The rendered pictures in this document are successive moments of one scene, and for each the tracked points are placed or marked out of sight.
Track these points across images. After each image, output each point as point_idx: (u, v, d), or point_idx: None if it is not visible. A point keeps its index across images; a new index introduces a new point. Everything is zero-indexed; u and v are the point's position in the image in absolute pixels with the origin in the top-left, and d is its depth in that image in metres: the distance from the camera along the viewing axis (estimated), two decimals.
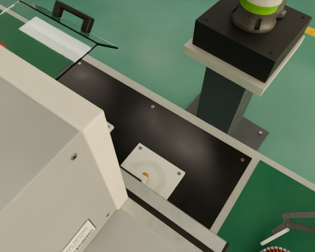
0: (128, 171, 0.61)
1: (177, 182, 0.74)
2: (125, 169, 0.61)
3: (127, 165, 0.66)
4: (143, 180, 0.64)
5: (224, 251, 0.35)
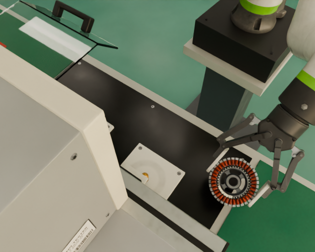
0: (128, 171, 0.61)
1: (177, 182, 0.74)
2: (125, 169, 0.61)
3: (127, 165, 0.66)
4: (143, 180, 0.64)
5: (224, 251, 0.35)
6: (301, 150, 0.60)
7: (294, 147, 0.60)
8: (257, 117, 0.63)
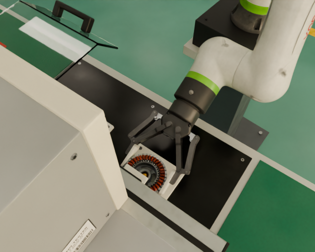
0: (128, 171, 0.61)
1: (177, 182, 0.74)
2: (125, 169, 0.61)
3: (127, 165, 0.66)
4: (143, 180, 0.64)
5: (224, 251, 0.35)
6: (197, 135, 0.72)
7: (191, 133, 0.72)
8: (160, 114, 0.75)
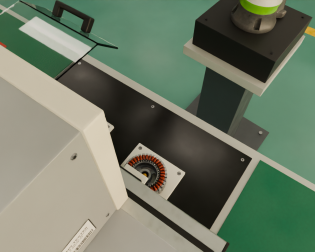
0: (128, 171, 0.61)
1: (177, 182, 0.74)
2: (125, 169, 0.61)
3: (127, 165, 0.66)
4: (143, 180, 0.64)
5: (224, 251, 0.35)
6: None
7: None
8: None
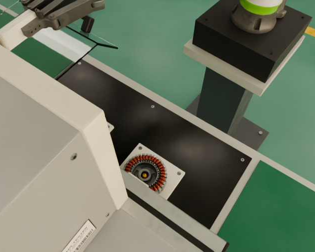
0: None
1: (177, 182, 0.74)
2: None
3: (129, 173, 0.70)
4: None
5: (224, 251, 0.35)
6: None
7: None
8: None
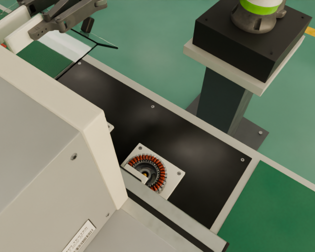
0: (128, 171, 0.61)
1: (177, 182, 0.74)
2: (125, 169, 0.61)
3: (127, 165, 0.66)
4: (143, 180, 0.64)
5: (224, 251, 0.35)
6: None
7: None
8: None
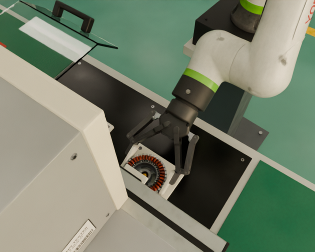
0: (128, 171, 0.61)
1: (177, 182, 0.74)
2: (125, 169, 0.61)
3: (127, 165, 0.66)
4: (143, 180, 0.64)
5: (224, 251, 0.35)
6: (196, 135, 0.70)
7: (189, 133, 0.70)
8: (158, 113, 0.74)
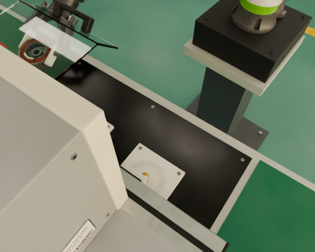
0: (128, 171, 0.61)
1: (177, 182, 0.74)
2: (125, 169, 0.61)
3: (127, 165, 0.66)
4: (143, 180, 0.64)
5: (224, 251, 0.35)
6: (74, 17, 0.89)
7: (69, 15, 0.89)
8: (49, 4, 0.93)
